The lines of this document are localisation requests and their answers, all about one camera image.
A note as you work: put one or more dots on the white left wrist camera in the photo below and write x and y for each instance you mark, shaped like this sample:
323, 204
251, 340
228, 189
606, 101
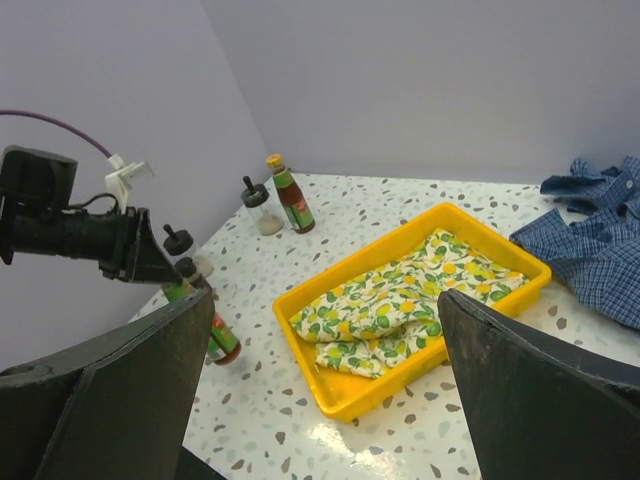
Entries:
118, 183

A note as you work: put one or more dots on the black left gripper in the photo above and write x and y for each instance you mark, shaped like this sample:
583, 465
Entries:
37, 217

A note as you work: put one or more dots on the red chili sauce bottle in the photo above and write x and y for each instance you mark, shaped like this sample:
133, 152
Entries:
290, 195
223, 347

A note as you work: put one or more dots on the yellow plastic tray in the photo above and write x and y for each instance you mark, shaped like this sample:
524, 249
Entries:
344, 396

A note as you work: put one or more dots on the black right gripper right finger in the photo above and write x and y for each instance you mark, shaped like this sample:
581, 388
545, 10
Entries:
536, 406

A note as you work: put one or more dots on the white salt shaker jar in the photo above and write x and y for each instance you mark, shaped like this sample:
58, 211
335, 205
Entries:
180, 244

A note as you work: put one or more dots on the lemon print cloth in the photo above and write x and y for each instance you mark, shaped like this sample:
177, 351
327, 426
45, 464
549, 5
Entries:
377, 320

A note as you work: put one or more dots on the blue checkered shirt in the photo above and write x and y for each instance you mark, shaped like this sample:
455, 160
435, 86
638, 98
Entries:
598, 256

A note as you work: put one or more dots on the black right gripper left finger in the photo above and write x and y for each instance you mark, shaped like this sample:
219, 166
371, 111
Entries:
113, 407

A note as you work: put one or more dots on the white powder shaker jar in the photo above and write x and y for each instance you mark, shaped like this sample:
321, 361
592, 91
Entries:
261, 207

